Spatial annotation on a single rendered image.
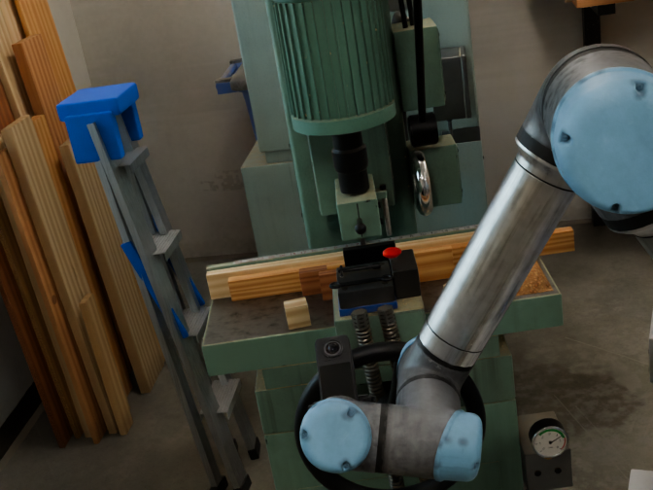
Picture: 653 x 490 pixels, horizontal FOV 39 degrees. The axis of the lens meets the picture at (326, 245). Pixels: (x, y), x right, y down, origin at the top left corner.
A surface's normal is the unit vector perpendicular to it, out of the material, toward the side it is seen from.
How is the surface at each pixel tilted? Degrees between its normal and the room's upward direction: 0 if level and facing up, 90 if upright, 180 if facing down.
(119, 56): 90
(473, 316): 88
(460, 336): 88
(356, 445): 60
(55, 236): 87
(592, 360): 0
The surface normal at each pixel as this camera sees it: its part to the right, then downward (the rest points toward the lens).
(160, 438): -0.15, -0.91
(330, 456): -0.06, -0.13
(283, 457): 0.02, 0.39
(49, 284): 0.97, -0.13
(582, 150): -0.18, 0.30
